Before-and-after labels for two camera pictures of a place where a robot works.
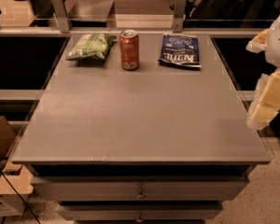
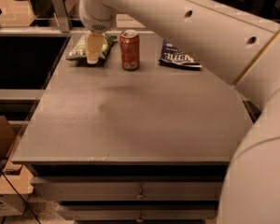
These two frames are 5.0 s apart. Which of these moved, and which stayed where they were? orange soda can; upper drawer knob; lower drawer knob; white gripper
Moved: white gripper
Stayed: lower drawer knob; upper drawer knob; orange soda can
